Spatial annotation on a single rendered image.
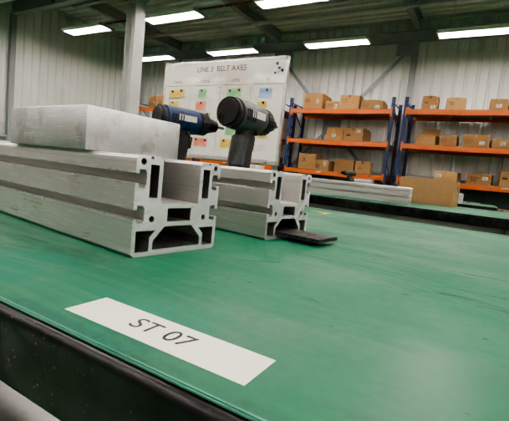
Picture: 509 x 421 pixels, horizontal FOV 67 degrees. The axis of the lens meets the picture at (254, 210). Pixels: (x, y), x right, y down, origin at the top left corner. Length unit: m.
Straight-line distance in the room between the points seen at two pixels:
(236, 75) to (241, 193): 3.57
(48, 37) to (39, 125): 13.94
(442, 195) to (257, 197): 2.03
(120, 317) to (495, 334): 0.21
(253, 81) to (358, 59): 8.22
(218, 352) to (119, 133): 0.27
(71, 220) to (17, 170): 0.13
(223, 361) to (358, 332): 0.08
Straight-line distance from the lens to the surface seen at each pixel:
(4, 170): 0.55
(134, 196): 0.33
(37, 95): 13.95
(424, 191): 2.47
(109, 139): 0.40
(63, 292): 0.25
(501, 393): 0.20
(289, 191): 0.53
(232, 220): 0.50
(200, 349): 0.18
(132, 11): 9.88
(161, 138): 0.43
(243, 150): 0.77
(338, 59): 12.11
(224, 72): 4.13
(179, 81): 4.48
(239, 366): 0.17
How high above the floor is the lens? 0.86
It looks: 6 degrees down
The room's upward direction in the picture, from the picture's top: 6 degrees clockwise
